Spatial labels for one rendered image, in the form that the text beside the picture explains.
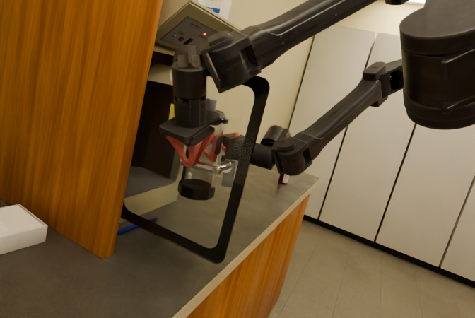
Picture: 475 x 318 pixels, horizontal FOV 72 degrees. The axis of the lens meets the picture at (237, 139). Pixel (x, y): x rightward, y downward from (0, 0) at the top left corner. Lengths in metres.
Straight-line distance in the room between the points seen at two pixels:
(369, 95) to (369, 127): 2.74
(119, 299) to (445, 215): 3.46
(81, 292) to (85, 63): 0.44
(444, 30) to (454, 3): 0.06
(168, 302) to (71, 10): 0.62
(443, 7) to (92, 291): 0.68
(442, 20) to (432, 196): 3.47
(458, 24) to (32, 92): 0.82
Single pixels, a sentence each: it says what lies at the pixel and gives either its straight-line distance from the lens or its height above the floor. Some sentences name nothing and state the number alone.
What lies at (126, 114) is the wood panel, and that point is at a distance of 0.68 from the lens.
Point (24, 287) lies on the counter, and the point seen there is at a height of 0.94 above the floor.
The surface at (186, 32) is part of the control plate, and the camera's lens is 0.81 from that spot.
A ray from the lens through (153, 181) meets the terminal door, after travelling 0.76.
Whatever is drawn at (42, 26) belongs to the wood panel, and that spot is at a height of 1.38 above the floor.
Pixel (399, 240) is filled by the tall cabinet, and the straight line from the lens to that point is 3.90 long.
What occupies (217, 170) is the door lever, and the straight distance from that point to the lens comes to 0.61.
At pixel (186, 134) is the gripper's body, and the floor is 1.26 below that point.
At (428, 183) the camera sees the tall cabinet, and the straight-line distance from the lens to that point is 3.76.
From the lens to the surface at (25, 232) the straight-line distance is 0.80.
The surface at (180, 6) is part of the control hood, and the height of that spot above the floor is 1.49.
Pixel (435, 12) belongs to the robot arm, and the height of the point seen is 1.48.
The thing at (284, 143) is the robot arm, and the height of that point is 1.26.
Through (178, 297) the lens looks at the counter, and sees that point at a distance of 0.71.
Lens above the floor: 1.37
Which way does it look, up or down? 10 degrees down
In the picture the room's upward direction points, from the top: 14 degrees clockwise
